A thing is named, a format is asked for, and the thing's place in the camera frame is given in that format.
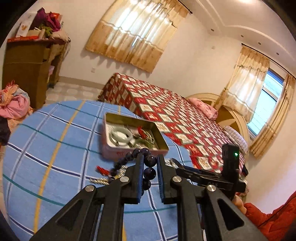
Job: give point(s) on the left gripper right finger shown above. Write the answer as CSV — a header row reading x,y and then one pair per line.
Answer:
x,y
204,213

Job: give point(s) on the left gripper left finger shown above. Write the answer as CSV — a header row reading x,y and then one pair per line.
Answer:
x,y
96,213

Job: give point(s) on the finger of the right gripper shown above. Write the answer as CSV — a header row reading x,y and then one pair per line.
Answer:
x,y
193,173
180,166

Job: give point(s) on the gold coin red cord charm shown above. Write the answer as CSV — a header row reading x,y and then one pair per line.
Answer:
x,y
142,133

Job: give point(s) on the dark green jade bangle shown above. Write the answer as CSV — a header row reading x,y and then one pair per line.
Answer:
x,y
141,142

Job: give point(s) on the red knot tassel charm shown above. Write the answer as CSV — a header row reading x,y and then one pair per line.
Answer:
x,y
102,171

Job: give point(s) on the pale jade bangle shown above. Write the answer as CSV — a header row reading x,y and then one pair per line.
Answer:
x,y
119,135

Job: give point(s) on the person's hand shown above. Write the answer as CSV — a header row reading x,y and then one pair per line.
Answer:
x,y
239,204

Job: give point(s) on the red patterned bed quilt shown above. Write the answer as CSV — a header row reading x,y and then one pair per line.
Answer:
x,y
174,116

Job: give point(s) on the striped pillow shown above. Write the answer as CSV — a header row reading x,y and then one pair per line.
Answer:
x,y
236,138

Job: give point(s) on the pink pillow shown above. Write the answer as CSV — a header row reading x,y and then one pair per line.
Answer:
x,y
209,111

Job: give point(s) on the pink metal tin box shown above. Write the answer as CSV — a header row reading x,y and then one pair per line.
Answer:
x,y
113,152

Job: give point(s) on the orange red sleeve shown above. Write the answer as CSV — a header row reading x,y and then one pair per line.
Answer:
x,y
275,225

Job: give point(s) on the beige wooden headboard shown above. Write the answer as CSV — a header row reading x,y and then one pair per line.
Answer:
x,y
226,116

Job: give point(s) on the blue plaid table cloth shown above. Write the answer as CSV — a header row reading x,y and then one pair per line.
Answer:
x,y
53,154

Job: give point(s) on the beige window curtain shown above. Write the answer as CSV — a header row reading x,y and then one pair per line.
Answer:
x,y
136,32

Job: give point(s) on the pink clothes pile on floor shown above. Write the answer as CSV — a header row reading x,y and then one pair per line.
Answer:
x,y
15,102

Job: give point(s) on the brown wooden desk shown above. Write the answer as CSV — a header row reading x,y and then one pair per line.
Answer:
x,y
33,65

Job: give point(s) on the pile of clothes on desk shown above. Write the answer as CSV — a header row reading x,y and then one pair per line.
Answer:
x,y
47,26

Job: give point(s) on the red flat box on desk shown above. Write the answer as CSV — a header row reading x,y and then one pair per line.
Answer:
x,y
17,39

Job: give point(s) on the white product box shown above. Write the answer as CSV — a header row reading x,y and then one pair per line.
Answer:
x,y
25,25

